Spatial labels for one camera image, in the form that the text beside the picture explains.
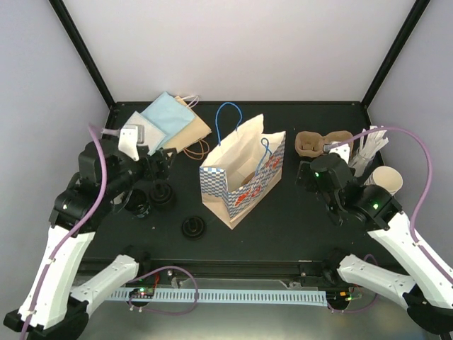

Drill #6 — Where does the checkered pastry paper bag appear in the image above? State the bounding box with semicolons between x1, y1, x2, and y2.
199;102;286;230

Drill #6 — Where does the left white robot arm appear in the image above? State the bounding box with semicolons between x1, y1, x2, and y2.
4;140;177;339

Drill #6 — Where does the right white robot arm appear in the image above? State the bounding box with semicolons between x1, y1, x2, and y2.
297;153;452;335

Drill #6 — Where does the white napkin pack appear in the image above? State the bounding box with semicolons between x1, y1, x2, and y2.
125;111;166;156

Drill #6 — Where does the brown pulp cup carrier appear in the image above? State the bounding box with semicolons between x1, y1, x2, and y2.
294;130;352;159

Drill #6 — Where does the brown kraft paper bag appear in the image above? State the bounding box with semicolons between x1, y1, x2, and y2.
164;95;212;160

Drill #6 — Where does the light blue paper bag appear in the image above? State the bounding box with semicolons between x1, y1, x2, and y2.
142;91;195;147

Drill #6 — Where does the black cup lid front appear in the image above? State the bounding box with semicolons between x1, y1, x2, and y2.
181;216;206;240

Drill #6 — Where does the glass of wrapped straws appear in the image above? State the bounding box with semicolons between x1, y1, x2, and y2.
349;125;389;178

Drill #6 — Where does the right paper cup stack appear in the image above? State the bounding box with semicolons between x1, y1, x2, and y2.
365;166;403;196

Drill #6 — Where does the right circuit board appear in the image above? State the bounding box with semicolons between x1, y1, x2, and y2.
326;289;363;303

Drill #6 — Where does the circuit board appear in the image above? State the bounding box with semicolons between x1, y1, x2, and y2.
129;288;154;299
326;289;363;303

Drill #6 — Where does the left circuit board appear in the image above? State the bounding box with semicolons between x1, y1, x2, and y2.
129;288;154;299

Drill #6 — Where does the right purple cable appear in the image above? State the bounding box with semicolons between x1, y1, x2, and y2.
323;126;453;284

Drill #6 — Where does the blue slotted cable duct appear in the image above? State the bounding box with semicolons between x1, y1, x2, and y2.
105;287;327;307

